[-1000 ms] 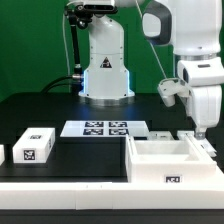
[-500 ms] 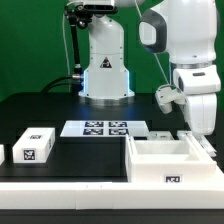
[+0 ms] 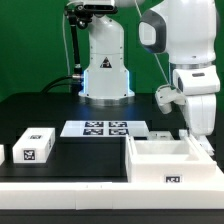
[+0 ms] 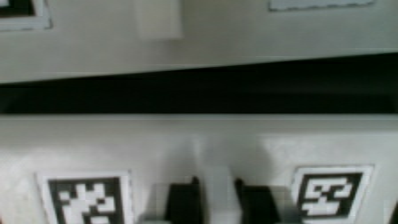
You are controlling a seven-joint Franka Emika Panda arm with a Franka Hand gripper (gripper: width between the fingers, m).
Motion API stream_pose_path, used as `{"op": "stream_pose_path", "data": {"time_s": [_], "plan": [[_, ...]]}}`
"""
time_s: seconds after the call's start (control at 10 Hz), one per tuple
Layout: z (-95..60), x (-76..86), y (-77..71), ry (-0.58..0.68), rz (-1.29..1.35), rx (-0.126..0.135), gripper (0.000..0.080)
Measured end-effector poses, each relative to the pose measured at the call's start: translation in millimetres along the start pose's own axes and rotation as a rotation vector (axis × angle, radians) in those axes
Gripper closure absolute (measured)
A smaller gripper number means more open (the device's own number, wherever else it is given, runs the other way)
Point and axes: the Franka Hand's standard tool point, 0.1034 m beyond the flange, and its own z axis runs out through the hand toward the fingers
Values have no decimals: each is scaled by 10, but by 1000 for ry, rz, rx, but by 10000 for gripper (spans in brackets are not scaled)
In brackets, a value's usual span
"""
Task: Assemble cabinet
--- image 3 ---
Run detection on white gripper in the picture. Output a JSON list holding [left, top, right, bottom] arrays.
[[184, 94, 216, 136]]

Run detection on white cabinet top block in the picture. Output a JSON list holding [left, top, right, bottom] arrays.
[[12, 128, 55, 163]]

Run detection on white block left edge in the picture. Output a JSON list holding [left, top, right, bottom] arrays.
[[0, 145, 5, 166]]

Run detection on white base tag plate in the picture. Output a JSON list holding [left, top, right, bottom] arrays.
[[60, 120, 149, 137]]

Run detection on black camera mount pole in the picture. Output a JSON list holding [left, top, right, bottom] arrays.
[[64, 5, 92, 78]]

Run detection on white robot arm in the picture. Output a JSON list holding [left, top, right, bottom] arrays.
[[79, 0, 220, 136]]

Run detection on white cabinet body box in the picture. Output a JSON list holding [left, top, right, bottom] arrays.
[[125, 136, 216, 183]]

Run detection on white fence wall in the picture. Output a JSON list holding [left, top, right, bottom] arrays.
[[0, 163, 224, 211]]

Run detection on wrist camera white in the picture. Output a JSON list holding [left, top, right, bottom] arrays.
[[155, 85, 185, 114]]

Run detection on black cables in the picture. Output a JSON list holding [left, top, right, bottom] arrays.
[[40, 75, 84, 93]]

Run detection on white cabinet door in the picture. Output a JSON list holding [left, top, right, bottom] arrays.
[[179, 129, 214, 156], [149, 131, 173, 141]]

